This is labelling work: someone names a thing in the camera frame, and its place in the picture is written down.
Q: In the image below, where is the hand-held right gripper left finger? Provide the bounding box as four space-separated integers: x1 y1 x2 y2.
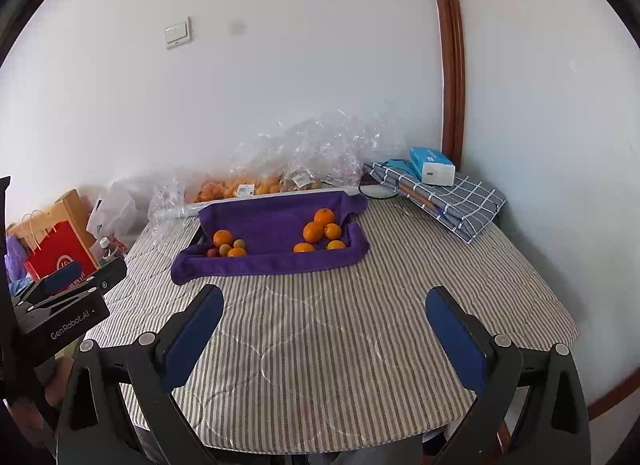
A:
52 284 225 465

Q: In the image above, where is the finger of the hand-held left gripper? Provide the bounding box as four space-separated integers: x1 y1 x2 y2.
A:
11 281 103 318
35 257 128 296

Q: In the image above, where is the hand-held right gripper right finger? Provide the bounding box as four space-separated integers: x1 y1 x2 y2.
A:
425 286 593 465

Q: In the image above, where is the purple towel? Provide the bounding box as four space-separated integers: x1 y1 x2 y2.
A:
171 191 371 287

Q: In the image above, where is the clear bag of brown fruits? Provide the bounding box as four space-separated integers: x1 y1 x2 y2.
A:
280 167 333 193

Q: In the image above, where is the person's left hand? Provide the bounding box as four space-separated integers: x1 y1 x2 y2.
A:
42 359 76 408

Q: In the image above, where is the red paper bag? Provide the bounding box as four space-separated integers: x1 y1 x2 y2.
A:
23 220 98 291

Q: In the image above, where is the purple plastic bag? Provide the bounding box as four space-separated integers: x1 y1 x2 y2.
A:
5 237 28 281

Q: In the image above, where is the brown paper bag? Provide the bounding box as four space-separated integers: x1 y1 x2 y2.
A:
7 189 96 256

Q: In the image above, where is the white plastic bag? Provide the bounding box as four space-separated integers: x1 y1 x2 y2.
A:
87 182 138 238

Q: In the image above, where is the striped tablecloth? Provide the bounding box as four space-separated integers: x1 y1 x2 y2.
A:
82 195 581 451

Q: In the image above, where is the folded grey checked cloth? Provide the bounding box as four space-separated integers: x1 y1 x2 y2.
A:
363 160 507 245

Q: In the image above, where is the clear plastic bag of oranges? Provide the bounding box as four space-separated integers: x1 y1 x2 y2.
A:
150 170 283 218

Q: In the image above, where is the blue and white tissue pack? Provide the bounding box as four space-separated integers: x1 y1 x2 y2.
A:
409 146 456 186

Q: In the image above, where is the crumpled clear plastic wrap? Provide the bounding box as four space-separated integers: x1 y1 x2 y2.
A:
240 109 406 186

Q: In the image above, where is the black cable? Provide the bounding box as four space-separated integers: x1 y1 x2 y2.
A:
359 184 401 202

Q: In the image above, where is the white wall switch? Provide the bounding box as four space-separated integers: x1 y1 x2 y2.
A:
165 16 192 49

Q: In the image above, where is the wooden door frame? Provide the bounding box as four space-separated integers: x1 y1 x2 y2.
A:
425 0 467 166

